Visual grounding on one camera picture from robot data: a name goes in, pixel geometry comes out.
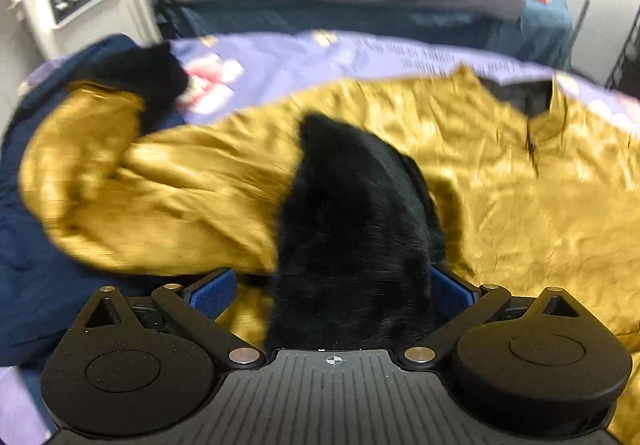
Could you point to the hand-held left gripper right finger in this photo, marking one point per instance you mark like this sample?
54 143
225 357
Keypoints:
454 293

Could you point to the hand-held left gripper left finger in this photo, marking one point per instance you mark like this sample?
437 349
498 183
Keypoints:
216 288

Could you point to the gold jacket with black lining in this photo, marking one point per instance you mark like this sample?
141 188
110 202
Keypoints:
500 205

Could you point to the navy blue garment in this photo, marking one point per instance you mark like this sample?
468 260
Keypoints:
30 250

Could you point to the purple floral bedsheet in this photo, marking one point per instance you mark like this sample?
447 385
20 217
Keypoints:
300 60

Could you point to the massage bed with blue cover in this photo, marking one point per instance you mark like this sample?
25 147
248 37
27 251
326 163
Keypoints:
450 32

